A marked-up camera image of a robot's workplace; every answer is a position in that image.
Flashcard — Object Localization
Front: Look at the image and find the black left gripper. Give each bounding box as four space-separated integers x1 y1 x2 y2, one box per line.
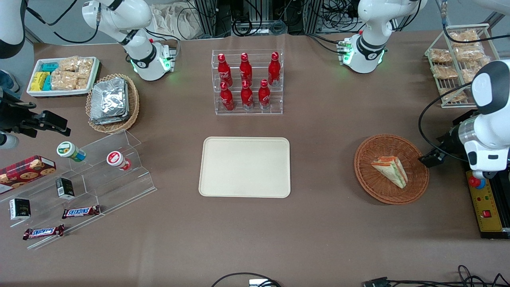
418 126 465 168

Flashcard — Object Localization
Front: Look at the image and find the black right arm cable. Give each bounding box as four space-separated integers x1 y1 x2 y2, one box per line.
25 0 100 44

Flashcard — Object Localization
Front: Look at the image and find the brown wicker basket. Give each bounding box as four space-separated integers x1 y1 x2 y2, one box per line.
354 134 430 205

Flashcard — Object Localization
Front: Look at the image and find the Snickers chocolate bar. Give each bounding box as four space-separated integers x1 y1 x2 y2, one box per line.
61 205 101 219
23 224 65 240

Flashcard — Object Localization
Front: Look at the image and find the red tartan cookie box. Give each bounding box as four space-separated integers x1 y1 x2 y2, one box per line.
0 155 57 195

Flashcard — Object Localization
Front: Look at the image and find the black cable over rack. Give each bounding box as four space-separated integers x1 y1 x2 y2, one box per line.
437 0 510 44

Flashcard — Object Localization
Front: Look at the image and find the yellow black control box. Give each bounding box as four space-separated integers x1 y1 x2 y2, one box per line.
465 167 510 240

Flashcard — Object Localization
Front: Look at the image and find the white cloth bag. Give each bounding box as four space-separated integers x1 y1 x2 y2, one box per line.
151 3 200 40

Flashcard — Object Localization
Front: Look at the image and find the small black carton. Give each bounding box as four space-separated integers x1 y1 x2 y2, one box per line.
9 198 31 221
55 177 75 200

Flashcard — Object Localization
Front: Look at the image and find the silver foil packet stack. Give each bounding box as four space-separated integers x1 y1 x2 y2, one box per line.
90 77 130 125

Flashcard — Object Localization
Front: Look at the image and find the green lidded cup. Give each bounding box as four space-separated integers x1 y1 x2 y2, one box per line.
57 141 86 162

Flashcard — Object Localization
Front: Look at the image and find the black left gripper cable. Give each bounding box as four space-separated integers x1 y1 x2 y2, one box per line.
418 83 475 162

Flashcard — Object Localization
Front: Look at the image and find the black cable bundle with plug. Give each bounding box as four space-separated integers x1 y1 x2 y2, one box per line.
363 265 510 287

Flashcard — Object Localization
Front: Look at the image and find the white wire rack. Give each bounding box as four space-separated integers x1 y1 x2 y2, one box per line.
424 23 500 109

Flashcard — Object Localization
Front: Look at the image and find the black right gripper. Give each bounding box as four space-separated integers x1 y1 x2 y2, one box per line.
0 90 72 138

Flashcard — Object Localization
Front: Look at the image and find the black looped cable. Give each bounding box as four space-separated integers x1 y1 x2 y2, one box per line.
211 272 282 287

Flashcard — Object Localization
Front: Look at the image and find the beige plastic tray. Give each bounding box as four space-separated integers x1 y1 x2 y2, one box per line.
198 137 291 199

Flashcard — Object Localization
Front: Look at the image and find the light tan wicker basket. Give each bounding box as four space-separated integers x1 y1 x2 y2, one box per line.
86 73 140 134

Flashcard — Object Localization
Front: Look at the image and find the red lidded cup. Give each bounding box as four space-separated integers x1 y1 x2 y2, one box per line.
106 151 132 171

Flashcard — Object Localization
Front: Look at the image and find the white rectangular snack tray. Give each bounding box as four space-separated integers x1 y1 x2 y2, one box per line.
26 57 100 98

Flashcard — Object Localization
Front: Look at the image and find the yellow snack pack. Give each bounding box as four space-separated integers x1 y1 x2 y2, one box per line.
31 72 49 91

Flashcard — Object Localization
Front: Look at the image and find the clear acrylic stepped display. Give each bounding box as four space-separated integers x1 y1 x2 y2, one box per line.
0 130 157 250

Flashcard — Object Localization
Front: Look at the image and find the red cola bottle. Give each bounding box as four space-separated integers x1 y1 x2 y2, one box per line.
241 80 254 110
220 82 235 112
258 79 271 110
218 53 233 86
268 52 281 87
239 53 253 85

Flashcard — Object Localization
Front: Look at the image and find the clear acrylic bottle rack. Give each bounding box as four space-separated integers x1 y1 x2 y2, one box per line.
211 49 284 116

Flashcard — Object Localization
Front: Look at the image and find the triangular wrapped sandwich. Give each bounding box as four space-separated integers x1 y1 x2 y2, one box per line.
371 156 408 189

